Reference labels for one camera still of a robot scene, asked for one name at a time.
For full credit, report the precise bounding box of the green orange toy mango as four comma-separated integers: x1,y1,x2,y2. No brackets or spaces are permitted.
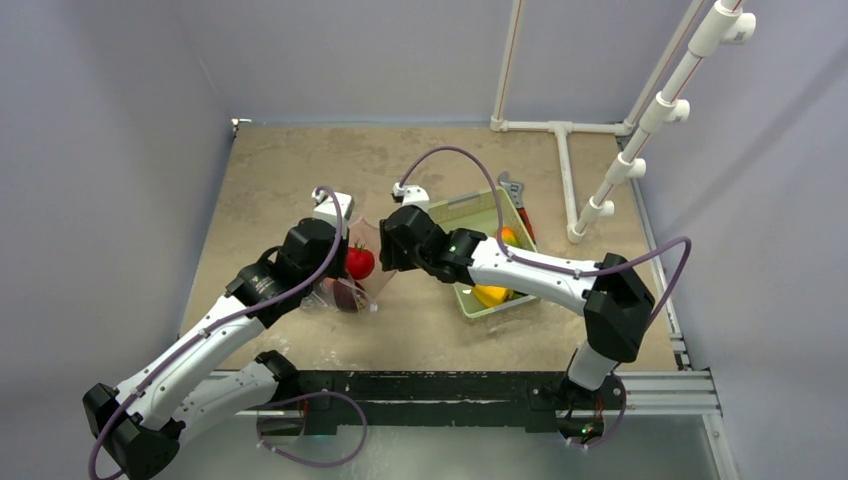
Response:
497,226,521,248

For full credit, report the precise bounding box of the black base bar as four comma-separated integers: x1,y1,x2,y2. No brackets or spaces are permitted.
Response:
278,370,625,437

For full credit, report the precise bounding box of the white pvc pipe frame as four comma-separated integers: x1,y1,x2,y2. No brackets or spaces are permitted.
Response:
489,0,757,244

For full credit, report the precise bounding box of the green plastic basket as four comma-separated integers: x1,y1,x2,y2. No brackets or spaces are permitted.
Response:
429,186,538,321

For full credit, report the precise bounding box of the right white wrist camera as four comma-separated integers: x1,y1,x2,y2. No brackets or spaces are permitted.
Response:
391,183,430,212

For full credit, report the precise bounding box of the yellow toy bell pepper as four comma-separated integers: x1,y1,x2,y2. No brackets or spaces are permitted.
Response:
471,285,514,309

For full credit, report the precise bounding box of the clear zip top bag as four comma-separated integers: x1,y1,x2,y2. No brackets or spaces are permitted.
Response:
301,216,395,314

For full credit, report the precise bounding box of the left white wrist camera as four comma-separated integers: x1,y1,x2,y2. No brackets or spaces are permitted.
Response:
312,188,355,227

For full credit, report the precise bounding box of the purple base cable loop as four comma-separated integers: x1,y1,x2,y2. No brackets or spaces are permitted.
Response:
255,390,370,470

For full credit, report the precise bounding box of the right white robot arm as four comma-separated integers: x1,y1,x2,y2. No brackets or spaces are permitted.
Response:
379,206,655,407

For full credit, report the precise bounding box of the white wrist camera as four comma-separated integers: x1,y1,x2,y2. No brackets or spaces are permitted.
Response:
312,188,355,227
391,183,430,212

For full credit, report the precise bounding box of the dark red toy apple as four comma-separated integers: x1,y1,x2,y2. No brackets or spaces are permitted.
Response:
331,279,370,313

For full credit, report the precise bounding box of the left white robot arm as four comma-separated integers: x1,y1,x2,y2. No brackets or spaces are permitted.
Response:
82,218,348,479

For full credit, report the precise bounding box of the grey adjustable wrench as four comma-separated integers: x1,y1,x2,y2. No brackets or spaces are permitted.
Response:
498,171,536,242

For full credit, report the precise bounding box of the red toy tomato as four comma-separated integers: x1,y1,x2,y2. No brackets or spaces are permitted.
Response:
346,245,376,281

